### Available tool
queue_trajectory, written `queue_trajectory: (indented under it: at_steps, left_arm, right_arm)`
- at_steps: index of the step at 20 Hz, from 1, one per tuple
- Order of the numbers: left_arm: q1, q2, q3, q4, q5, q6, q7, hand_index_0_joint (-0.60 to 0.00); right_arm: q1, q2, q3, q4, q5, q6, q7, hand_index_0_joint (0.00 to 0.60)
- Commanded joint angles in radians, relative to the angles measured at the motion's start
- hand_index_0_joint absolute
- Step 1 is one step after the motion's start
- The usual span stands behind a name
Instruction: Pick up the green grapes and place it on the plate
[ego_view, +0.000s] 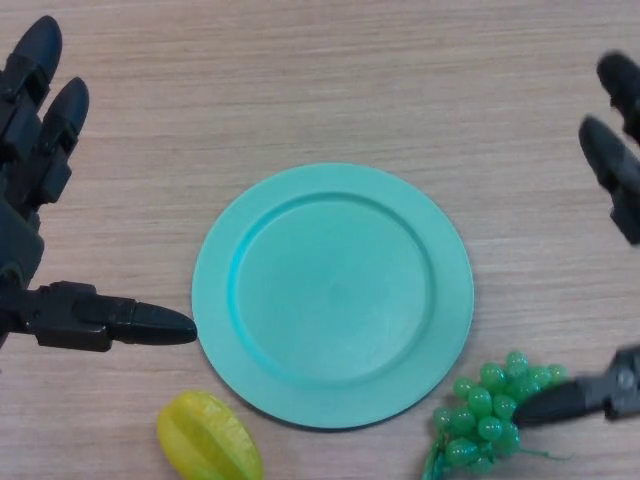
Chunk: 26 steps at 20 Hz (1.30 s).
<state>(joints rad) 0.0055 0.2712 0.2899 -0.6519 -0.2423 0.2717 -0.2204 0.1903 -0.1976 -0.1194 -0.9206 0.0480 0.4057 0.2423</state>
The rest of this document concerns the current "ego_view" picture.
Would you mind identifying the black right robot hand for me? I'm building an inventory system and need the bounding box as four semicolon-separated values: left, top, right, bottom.
512;49;640;429

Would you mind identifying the round teal plate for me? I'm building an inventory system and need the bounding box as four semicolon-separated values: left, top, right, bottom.
191;162;474;431

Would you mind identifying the green grape bunch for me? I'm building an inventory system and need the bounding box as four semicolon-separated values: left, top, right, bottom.
422;350;574;480

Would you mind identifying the yellow starfruit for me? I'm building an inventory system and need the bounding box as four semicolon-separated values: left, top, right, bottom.
156;390;265;480

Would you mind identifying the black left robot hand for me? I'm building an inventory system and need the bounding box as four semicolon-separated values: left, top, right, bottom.
0;14;199;361

